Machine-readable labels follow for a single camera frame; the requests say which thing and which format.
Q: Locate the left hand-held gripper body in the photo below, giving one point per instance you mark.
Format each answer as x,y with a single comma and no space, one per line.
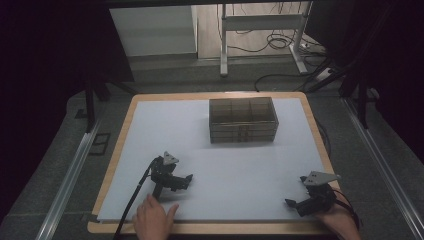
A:
159,176

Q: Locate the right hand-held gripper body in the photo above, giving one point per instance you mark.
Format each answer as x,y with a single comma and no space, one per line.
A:
318,198

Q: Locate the person's right hand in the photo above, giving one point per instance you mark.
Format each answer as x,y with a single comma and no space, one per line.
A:
340,221

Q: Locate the person's left hand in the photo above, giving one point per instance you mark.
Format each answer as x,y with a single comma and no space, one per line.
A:
152,220

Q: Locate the white table mat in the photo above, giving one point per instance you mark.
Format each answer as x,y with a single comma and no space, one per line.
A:
233,166

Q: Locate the clear grey drawer organizer box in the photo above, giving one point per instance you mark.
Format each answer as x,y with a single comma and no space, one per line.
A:
243,120

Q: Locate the black stand legs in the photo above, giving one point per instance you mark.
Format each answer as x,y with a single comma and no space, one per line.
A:
361,100
95,100

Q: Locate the white power strip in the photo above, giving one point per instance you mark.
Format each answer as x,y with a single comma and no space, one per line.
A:
324,74

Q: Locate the white cabinet panel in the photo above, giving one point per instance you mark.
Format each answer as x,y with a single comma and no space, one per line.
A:
153,31

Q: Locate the black floor bracket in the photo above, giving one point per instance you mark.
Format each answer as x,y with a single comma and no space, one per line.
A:
100,144

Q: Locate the aluminium rail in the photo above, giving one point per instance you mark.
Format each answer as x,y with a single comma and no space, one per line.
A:
383,170
68,181

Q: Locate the white metal desk frame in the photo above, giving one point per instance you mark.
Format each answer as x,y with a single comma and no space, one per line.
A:
260,21

